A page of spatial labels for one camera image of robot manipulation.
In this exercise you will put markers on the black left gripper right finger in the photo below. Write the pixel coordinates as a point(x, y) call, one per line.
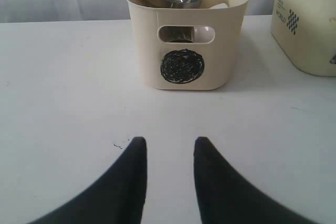
point(225, 196)

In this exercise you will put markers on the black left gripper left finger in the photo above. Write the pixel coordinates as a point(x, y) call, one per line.
point(118, 196)

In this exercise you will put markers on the white ceramic bowl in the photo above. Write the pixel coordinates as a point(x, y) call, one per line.
point(205, 32)

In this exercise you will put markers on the steel mug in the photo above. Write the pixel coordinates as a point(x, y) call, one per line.
point(177, 34)

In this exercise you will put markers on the cream bin with circle mark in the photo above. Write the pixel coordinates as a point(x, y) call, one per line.
point(185, 66)

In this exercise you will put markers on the cream bin with triangle mark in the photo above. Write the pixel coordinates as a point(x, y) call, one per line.
point(305, 30)

